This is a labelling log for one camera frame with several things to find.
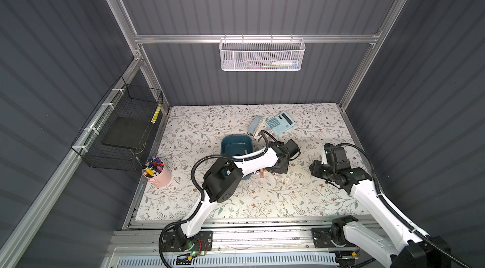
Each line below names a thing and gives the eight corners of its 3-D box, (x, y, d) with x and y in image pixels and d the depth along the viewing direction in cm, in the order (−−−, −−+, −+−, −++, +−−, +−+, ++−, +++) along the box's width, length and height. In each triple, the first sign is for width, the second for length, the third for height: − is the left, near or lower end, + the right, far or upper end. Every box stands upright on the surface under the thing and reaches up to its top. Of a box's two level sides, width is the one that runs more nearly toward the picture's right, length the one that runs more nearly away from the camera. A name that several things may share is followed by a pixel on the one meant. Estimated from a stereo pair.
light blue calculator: (276, 135, 109) (276, 131, 106) (265, 123, 115) (266, 119, 112) (294, 126, 113) (295, 122, 110) (283, 115, 119) (284, 111, 116)
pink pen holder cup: (152, 188, 89) (138, 176, 78) (158, 171, 95) (146, 157, 84) (171, 188, 89) (160, 175, 78) (175, 171, 95) (166, 157, 84)
